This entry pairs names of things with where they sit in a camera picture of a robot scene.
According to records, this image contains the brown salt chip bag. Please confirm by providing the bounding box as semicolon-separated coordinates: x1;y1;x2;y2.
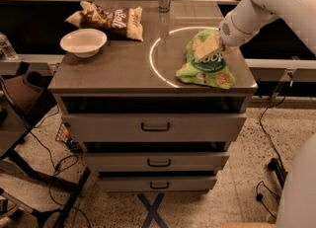
66;1;143;41

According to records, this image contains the middle drawer black handle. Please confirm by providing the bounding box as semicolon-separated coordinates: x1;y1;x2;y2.
147;159;171;168

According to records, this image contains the blue tape cross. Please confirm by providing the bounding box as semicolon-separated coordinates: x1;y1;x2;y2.
137;193;168;228

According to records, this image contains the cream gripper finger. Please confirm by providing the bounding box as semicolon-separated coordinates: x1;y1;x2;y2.
195;34;223;61

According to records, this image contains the black floor cable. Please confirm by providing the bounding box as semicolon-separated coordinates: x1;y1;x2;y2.
29;105;93;228
256;97;288;220

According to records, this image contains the black floor cable right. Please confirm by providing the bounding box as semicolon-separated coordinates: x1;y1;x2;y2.
256;97;288;220

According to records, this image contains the brown office chair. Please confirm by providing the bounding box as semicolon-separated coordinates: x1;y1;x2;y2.
1;62;56;125

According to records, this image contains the top drawer black handle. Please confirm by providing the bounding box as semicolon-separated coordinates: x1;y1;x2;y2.
140;122;171;132

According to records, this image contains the white bowl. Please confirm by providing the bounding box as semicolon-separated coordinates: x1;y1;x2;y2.
60;29;108;58

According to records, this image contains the black table leg frame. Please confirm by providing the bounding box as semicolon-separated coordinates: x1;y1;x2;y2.
0;149;92;228

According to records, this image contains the black stand base right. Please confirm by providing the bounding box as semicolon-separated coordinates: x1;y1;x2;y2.
268;158;287;188

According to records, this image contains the green rice chip bag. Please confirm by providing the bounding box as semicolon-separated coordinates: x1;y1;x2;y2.
175;29;235;90

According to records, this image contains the bottom drawer black handle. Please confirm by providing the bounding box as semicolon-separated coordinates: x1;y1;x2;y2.
149;182;170;190

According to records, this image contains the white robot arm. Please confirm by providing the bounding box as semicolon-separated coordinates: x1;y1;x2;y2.
195;0;316;228

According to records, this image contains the drawer black handle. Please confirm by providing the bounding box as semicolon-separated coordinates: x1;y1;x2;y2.
149;182;170;190
147;159;171;168
140;122;171;132

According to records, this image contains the clear plastic bottle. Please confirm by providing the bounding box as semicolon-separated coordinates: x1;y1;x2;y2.
0;33;18;60

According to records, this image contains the black floor cable left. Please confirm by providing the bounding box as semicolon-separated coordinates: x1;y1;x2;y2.
29;105;93;228

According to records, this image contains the grey drawer cabinet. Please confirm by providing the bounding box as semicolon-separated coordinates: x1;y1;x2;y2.
49;0;257;191

